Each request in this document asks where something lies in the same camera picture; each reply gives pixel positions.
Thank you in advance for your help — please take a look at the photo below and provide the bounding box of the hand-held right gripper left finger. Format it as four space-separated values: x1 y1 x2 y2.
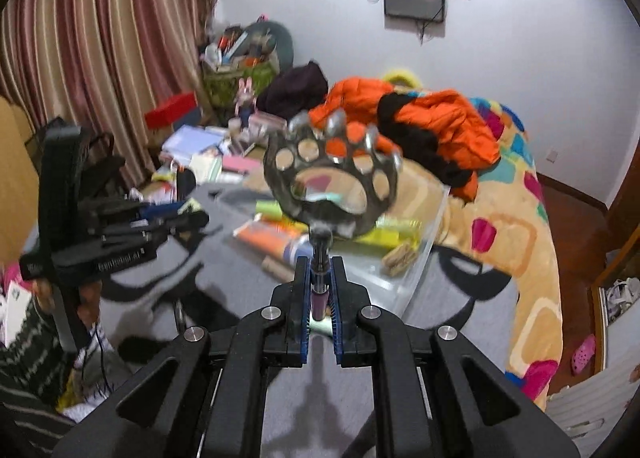
52 255 313 458

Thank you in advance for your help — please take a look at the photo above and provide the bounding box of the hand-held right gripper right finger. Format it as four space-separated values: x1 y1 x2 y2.
330 255 581 458

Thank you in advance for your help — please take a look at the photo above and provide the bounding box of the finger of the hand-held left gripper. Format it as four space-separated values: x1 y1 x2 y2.
97 210 211 248
95 199 186 225

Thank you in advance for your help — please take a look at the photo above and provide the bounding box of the brown paper tube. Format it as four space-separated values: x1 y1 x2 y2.
261 257 297 283

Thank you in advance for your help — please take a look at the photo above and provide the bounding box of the orange carrot pen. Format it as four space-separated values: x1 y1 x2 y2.
234 218 306 259

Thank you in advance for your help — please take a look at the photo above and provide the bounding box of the wooden stamp block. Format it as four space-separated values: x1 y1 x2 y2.
381 242 417 279

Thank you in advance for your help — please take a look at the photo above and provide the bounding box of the purple paw-topped pen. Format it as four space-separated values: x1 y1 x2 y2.
262 109 403 324

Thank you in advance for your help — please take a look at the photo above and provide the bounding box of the clear plastic storage box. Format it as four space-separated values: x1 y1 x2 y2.
232 183 451 314

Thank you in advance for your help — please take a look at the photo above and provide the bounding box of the person's left forearm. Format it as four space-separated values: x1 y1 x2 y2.
0 298 81 458

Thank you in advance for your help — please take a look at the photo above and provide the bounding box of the person's left hand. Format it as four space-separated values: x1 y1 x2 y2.
34 280 103 329

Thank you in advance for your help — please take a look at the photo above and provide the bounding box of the black orange-marked case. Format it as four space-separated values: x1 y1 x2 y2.
175 168 197 199

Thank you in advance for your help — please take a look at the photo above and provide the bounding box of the black handbag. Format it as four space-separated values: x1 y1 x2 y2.
82 130 128 199

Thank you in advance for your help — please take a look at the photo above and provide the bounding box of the grey black patterned blanket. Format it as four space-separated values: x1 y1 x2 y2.
20 180 521 458

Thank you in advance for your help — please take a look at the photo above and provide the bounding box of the blue notebook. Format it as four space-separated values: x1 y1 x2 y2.
160 125 226 159

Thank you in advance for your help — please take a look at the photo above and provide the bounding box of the pink book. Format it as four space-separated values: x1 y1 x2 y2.
221 153 263 175

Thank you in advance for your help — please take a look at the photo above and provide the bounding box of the red box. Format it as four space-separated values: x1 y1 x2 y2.
145 92 198 130

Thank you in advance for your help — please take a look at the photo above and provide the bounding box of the pink floral pouch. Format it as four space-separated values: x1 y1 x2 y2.
248 112 291 144

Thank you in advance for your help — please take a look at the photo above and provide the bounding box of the rabbit figurine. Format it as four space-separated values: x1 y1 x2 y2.
235 78 257 126

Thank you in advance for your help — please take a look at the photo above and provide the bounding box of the green storage bag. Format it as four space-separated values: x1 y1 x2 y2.
200 60 278 114

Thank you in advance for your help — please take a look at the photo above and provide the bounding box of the striped pink curtain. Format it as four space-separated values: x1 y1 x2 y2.
0 0 223 189

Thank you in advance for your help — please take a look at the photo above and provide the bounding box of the dark purple jacket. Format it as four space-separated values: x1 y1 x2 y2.
255 60 329 121

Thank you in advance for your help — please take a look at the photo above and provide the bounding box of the black garment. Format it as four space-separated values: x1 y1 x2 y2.
376 92 481 189

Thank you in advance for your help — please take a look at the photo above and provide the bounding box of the colourful fleece blanket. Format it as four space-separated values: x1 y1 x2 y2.
240 68 563 411

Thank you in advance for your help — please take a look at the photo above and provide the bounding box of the grey neck pillow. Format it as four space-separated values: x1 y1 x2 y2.
240 20 295 74

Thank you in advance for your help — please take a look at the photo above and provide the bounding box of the orange puffer jacket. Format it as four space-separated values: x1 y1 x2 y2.
307 77 502 204

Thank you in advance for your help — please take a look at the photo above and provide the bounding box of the yellow plush toy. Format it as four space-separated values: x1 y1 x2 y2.
382 68 426 89

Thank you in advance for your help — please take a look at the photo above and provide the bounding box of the pink clog slipper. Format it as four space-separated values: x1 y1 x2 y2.
571 334 597 376

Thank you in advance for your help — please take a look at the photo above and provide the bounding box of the white ribbed suitcase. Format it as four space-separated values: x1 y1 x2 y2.
546 373 633 458

